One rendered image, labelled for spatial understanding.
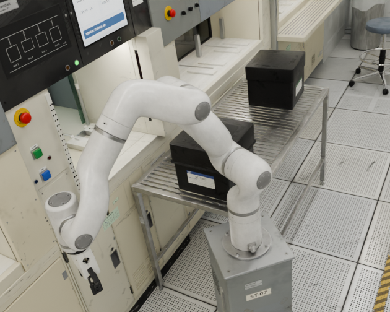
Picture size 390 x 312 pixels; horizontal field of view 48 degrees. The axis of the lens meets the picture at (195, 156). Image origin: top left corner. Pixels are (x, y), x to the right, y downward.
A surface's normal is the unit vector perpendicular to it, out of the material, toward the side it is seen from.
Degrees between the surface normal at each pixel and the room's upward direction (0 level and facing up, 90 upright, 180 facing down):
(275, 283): 90
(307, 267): 0
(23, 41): 90
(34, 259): 90
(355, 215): 0
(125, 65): 90
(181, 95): 55
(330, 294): 0
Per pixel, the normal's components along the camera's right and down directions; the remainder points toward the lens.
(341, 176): -0.12, -0.83
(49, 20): 0.86, 0.18
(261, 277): 0.26, 0.50
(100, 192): 0.75, -0.35
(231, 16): -0.49, 0.53
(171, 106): -0.07, 0.20
